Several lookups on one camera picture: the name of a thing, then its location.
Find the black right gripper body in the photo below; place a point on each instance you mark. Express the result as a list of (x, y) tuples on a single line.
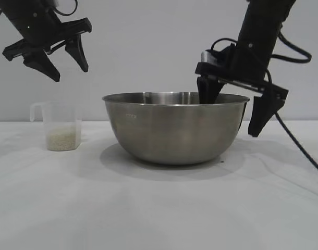
[(255, 57)]

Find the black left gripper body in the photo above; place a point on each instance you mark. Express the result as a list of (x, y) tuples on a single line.
[(35, 24)]

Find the translucent plastic measuring cup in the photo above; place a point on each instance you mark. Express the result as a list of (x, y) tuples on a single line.
[(62, 114)]

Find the stainless steel mixing bowl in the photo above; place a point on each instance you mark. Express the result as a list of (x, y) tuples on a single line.
[(174, 130)]

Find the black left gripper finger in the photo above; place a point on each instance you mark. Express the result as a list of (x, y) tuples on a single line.
[(43, 66), (78, 53)]

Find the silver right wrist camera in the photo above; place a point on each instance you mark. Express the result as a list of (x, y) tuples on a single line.
[(208, 56)]

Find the white uncooked rice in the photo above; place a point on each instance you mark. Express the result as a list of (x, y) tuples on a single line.
[(62, 139)]

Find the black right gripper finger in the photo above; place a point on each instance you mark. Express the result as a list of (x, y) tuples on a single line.
[(263, 114), (207, 89)]

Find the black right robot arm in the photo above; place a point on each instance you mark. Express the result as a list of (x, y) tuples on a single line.
[(271, 6)]

